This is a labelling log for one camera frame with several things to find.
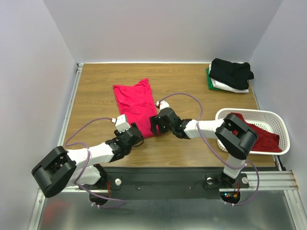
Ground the pink t shirt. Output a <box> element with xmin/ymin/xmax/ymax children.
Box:
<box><xmin>113</xmin><ymin>78</ymin><xmax>157</xmax><ymax>138</ymax></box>

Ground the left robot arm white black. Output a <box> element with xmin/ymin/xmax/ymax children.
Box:
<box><xmin>31</xmin><ymin>123</ymin><xmax>144</xmax><ymax>198</ymax></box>

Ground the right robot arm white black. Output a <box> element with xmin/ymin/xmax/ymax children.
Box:
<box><xmin>149</xmin><ymin>108</ymin><xmax>258</xmax><ymax>185</ymax></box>

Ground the folded green t shirt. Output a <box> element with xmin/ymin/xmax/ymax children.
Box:
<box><xmin>206</xmin><ymin>68</ymin><xmax>219</xmax><ymax>91</ymax></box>

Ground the folded white t shirt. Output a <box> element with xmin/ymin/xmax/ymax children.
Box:
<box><xmin>209</xmin><ymin>64</ymin><xmax>249</xmax><ymax>93</ymax></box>

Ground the folded black t shirt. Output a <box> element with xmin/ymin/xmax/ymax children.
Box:
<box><xmin>209</xmin><ymin>58</ymin><xmax>254</xmax><ymax>90</ymax></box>

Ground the dark red t shirt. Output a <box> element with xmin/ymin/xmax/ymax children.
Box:
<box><xmin>233</xmin><ymin>113</ymin><xmax>282</xmax><ymax>152</ymax></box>

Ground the white plastic laundry basket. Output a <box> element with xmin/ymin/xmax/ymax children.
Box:
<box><xmin>215</xmin><ymin>108</ymin><xmax>290</xmax><ymax>155</ymax></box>

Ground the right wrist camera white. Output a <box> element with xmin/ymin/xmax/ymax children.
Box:
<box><xmin>155</xmin><ymin>100</ymin><xmax>169</xmax><ymax>111</ymax></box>

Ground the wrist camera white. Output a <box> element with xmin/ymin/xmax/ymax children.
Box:
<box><xmin>111</xmin><ymin>114</ymin><xmax>130</xmax><ymax>133</ymax></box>
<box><xmin>155</xmin><ymin>100</ymin><xmax>169</xmax><ymax>111</ymax></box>

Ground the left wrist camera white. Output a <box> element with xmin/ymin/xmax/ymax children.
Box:
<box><xmin>111</xmin><ymin>114</ymin><xmax>130</xmax><ymax>133</ymax></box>

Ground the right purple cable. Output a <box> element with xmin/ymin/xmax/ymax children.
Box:
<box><xmin>159</xmin><ymin>92</ymin><xmax>260</xmax><ymax>207</ymax></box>

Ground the purple cable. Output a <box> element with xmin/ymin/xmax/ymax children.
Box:
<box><xmin>159</xmin><ymin>92</ymin><xmax>260</xmax><ymax>207</ymax></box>
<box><xmin>64</xmin><ymin>117</ymin><xmax>127</xmax><ymax>208</ymax></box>

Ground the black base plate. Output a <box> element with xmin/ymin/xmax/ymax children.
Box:
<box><xmin>79</xmin><ymin>167</ymin><xmax>250</xmax><ymax>201</ymax></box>

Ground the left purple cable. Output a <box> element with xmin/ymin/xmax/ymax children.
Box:
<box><xmin>64</xmin><ymin>117</ymin><xmax>127</xmax><ymax>208</ymax></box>

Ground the left aluminium rail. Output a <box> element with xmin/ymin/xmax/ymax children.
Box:
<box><xmin>49</xmin><ymin>63</ymin><xmax>84</xmax><ymax>173</ymax></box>

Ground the aluminium rail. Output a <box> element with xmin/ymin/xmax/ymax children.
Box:
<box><xmin>49</xmin><ymin>63</ymin><xmax>84</xmax><ymax>173</ymax></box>
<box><xmin>38</xmin><ymin>170</ymin><xmax>299</xmax><ymax>192</ymax></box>

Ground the front aluminium rail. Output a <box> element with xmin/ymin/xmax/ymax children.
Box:
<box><xmin>38</xmin><ymin>170</ymin><xmax>299</xmax><ymax>192</ymax></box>

